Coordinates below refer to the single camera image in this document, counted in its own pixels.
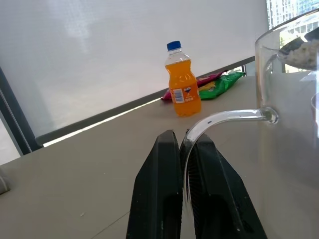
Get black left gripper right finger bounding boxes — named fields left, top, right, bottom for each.
left=179, top=128, right=268, bottom=239

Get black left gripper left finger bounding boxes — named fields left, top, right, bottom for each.
left=126, top=129, right=183, bottom=239

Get clear glass mug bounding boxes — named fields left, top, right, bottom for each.
left=183, top=8, right=319, bottom=203

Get dark metal spoon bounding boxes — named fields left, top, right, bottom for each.
left=278, top=31, right=319, bottom=54

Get clear glass bowl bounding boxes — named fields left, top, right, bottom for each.
left=310, top=93, right=319, bottom=140

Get oatmeal flakes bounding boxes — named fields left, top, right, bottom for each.
left=284, top=39, right=319, bottom=70

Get orange soda bottle blue cap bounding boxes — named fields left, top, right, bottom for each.
left=164, top=40, right=202, bottom=118

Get green snack bag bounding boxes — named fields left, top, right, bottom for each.
left=198, top=71, right=246, bottom=100

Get pink snack bag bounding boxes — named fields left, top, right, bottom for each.
left=160, top=70, right=229, bottom=101

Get white roller window blind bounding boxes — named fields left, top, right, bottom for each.
left=0, top=0, right=270, bottom=146

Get grey object at table edge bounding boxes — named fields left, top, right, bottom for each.
left=0, top=165, right=12, bottom=195

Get dark window frame post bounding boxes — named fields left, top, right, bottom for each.
left=0, top=66, right=42, bottom=156

